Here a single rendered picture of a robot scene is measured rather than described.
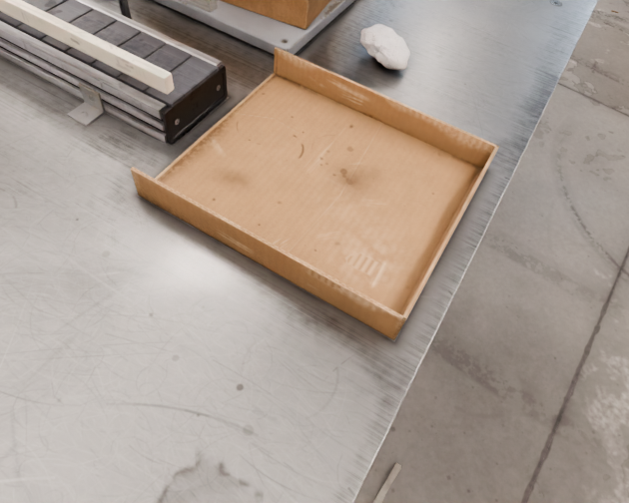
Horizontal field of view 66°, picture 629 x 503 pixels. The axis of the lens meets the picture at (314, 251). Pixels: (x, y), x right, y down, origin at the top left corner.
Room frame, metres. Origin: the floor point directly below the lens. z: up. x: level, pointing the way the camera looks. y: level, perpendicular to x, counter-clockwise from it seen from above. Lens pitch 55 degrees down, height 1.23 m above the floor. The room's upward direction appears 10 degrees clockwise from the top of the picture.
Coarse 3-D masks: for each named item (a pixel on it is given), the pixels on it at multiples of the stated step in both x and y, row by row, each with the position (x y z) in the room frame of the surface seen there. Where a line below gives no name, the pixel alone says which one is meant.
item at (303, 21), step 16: (224, 0) 0.66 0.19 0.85; (240, 0) 0.66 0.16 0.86; (256, 0) 0.65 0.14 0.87; (272, 0) 0.64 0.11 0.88; (288, 0) 0.64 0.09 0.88; (304, 0) 0.63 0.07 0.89; (320, 0) 0.67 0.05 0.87; (272, 16) 0.64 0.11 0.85; (288, 16) 0.64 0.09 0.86; (304, 16) 0.63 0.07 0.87
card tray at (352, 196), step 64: (256, 128) 0.44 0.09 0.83; (320, 128) 0.46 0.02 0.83; (384, 128) 0.47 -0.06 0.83; (448, 128) 0.45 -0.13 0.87; (192, 192) 0.32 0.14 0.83; (256, 192) 0.34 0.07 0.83; (320, 192) 0.35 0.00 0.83; (384, 192) 0.37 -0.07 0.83; (448, 192) 0.39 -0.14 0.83; (256, 256) 0.25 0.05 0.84; (320, 256) 0.27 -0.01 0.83; (384, 256) 0.28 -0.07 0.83; (384, 320) 0.20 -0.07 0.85
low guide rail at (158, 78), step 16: (0, 0) 0.49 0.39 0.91; (16, 0) 0.49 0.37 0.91; (16, 16) 0.48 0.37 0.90; (32, 16) 0.47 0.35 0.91; (48, 16) 0.47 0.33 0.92; (48, 32) 0.46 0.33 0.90; (64, 32) 0.45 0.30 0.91; (80, 32) 0.45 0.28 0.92; (80, 48) 0.44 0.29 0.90; (96, 48) 0.43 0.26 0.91; (112, 48) 0.43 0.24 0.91; (112, 64) 0.42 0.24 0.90; (128, 64) 0.41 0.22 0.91; (144, 64) 0.41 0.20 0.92; (144, 80) 0.41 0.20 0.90; (160, 80) 0.40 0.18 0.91
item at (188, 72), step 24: (24, 0) 0.54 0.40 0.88; (48, 0) 0.55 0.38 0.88; (72, 0) 0.56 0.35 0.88; (24, 24) 0.50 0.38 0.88; (72, 24) 0.51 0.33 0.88; (96, 24) 0.52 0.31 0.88; (120, 24) 0.53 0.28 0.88; (72, 48) 0.47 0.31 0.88; (120, 48) 0.48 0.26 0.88; (144, 48) 0.49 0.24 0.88; (168, 48) 0.50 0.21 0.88; (120, 72) 0.44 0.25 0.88; (192, 72) 0.46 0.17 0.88; (168, 96) 0.41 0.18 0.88
